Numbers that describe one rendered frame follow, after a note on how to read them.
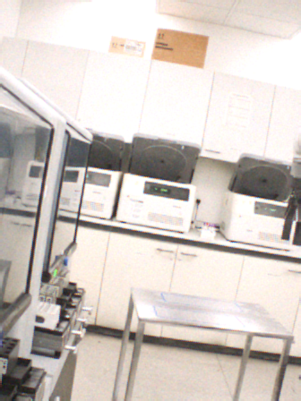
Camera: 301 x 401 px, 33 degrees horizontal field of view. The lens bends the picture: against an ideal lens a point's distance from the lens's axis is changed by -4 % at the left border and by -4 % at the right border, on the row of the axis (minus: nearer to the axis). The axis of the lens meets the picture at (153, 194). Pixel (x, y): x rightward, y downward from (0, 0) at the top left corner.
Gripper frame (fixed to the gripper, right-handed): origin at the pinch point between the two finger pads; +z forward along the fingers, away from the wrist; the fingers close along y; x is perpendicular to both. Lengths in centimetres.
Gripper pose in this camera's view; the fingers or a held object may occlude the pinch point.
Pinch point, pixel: (290, 239)
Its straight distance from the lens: 172.2
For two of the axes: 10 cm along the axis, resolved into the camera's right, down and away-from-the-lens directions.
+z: -1.8, 9.8, 0.5
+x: -9.8, -1.8, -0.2
